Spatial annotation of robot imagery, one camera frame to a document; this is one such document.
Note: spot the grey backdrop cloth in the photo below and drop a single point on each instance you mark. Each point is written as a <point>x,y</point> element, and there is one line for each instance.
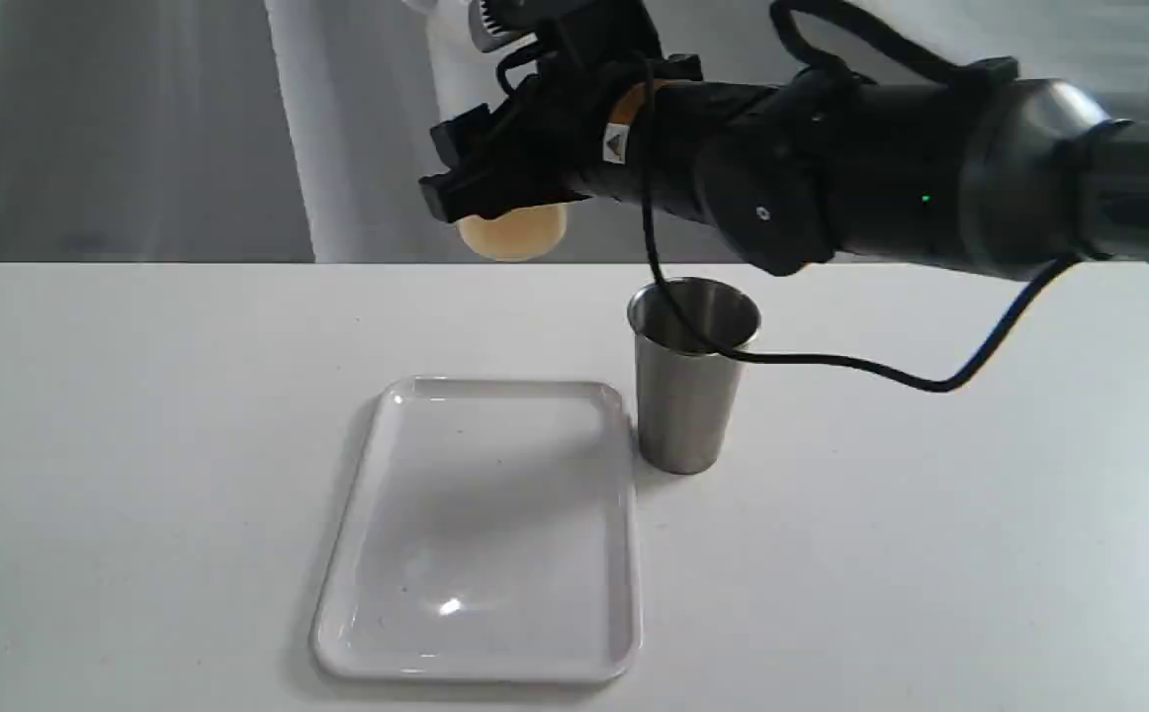
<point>295,131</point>

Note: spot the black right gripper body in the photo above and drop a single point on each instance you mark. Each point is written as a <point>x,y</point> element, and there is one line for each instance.
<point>565,135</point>

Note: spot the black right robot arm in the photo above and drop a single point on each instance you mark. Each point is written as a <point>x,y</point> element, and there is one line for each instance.
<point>992,175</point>

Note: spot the stainless steel cup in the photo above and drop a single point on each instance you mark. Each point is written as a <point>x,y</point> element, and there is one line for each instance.
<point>684,391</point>

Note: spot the white plastic tray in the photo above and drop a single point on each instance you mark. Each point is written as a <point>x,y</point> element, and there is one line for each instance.
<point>488,537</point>

